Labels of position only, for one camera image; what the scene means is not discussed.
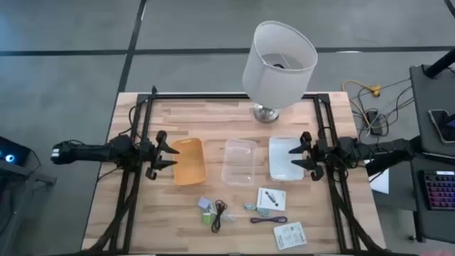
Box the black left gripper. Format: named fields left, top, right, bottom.
left=139, top=130, right=181, bottom=181

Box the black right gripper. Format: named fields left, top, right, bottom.
left=288, top=130, right=328, bottom=183

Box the white booklet with device print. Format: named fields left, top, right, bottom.
left=256, top=187, right=287, bottom=212

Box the purple cable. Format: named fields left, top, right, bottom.
left=250, top=215, right=288, bottom=225

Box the white paper leaflet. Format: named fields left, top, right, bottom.
left=272, top=222, right=308, bottom=251

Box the white plastic bin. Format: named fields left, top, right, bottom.
left=268, top=136, right=306, bottom=182

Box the orange plastic bin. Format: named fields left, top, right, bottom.
left=171, top=137, right=208, bottom=186

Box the clear plastic bin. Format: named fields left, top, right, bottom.
left=221, top=138, right=258, bottom=186

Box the black power adapter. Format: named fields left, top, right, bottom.
left=365, top=110, right=383, bottom=136

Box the white paper sheet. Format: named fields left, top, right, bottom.
left=363, top=159, right=390, bottom=195

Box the white shade table lamp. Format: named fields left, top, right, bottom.
left=242, top=20, right=319, bottom=124

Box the dark grey side desk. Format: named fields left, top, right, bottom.
left=408, top=63, right=455, bottom=246

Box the backlit keyboard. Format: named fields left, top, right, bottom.
left=422, top=170, right=455, bottom=211

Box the black smartphone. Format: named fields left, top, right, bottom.
left=428, top=109, right=455, bottom=144

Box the grey side cart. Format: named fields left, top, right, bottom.
left=0, top=159, right=58, bottom=256

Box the black device with blue light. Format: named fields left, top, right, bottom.
left=0, top=137, right=32, bottom=167

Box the black slanted pole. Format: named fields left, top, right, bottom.
left=424, top=48, right=455, bottom=79

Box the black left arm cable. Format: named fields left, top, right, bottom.
left=127, top=105, right=140, bottom=138

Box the black aluminium table frame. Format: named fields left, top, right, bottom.
left=82, top=85, right=392, bottom=256

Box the yellow floor cable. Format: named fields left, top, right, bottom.
left=342, top=80, right=382, bottom=98

